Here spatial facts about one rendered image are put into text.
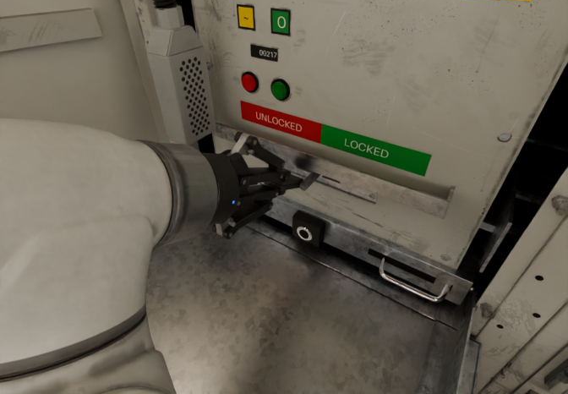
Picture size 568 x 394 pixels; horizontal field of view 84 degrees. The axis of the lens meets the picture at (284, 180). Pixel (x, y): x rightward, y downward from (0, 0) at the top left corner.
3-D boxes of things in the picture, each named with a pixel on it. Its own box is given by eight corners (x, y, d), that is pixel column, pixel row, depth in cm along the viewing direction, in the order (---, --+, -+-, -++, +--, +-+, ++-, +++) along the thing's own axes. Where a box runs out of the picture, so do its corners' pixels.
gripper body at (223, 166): (168, 137, 31) (227, 143, 39) (152, 216, 33) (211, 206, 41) (226, 161, 28) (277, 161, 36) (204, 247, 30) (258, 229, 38)
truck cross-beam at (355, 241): (459, 306, 50) (473, 283, 46) (209, 188, 73) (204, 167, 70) (465, 283, 53) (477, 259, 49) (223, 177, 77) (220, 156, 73)
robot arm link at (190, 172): (92, 226, 28) (148, 216, 33) (161, 272, 24) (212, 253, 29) (109, 126, 26) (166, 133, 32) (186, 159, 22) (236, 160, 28)
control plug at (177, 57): (187, 148, 52) (162, 33, 41) (167, 139, 54) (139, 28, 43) (220, 129, 57) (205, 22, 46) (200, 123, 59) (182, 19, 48)
